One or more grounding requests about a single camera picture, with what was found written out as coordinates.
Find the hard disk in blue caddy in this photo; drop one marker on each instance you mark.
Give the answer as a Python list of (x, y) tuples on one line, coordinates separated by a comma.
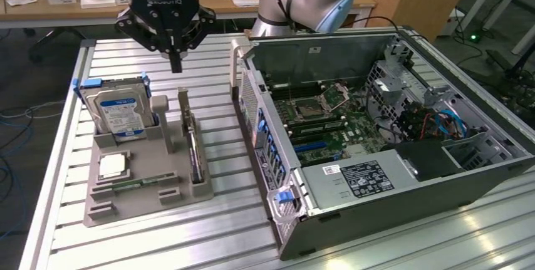
[(121, 113)]

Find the white paper label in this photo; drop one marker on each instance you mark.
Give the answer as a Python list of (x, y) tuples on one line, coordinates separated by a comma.
[(20, 1)]

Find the CPU socket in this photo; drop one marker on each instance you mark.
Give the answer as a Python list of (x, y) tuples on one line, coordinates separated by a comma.
[(311, 108)]

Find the metal socket cover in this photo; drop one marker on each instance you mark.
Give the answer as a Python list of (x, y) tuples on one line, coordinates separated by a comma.
[(336, 94)]

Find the installed RAM stick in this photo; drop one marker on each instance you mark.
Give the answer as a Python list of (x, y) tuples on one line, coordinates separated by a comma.
[(319, 130), (313, 123)]

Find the silver CPU chip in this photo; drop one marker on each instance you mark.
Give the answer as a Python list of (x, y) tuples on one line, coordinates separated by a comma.
[(112, 166)]

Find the blue expansion slot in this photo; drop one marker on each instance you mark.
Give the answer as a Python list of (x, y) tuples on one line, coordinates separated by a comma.
[(309, 148)]

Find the blue card retention tabs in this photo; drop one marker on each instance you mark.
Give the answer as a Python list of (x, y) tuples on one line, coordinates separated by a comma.
[(279, 163)]

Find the green motherboard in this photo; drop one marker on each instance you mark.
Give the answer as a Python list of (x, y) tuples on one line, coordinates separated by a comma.
[(343, 132)]

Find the green RAM stick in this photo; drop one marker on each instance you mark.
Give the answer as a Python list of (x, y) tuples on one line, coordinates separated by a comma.
[(133, 184)]

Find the metal disk bay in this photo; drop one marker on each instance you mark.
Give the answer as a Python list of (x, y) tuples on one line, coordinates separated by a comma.
[(392, 88)]

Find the wooden cabinet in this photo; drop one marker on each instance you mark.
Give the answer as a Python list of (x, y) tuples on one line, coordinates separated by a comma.
[(417, 0)]

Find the grey plastic parts rack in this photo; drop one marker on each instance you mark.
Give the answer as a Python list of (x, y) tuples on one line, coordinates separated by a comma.
[(145, 201)]

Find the blue case latch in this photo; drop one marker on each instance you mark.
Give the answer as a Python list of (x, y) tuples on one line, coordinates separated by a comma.
[(284, 196)]

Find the grey power supply unit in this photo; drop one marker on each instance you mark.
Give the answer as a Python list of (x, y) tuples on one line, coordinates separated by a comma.
[(329, 188)]

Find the dark grey open PC case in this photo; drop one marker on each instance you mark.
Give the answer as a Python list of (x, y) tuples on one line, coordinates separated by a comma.
[(376, 220)]

